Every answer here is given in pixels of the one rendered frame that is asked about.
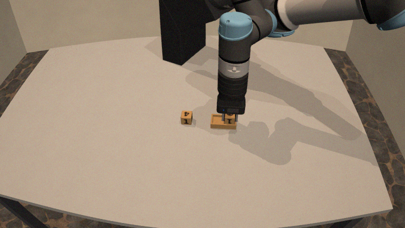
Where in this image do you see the orange rectangular tray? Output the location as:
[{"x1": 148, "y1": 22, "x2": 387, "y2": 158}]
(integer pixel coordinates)
[{"x1": 210, "y1": 114, "x2": 237, "y2": 130}]

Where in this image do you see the orange cube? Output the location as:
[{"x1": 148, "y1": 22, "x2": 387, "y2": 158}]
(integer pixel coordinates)
[
  {"x1": 224, "y1": 113, "x2": 235, "y2": 125},
  {"x1": 181, "y1": 110, "x2": 193, "y2": 125}
]

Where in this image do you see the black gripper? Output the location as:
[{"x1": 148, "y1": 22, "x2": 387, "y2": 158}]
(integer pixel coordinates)
[{"x1": 216, "y1": 56, "x2": 250, "y2": 122}]

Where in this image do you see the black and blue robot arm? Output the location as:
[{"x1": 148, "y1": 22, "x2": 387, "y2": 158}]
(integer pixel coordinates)
[{"x1": 208, "y1": 0, "x2": 405, "y2": 64}]

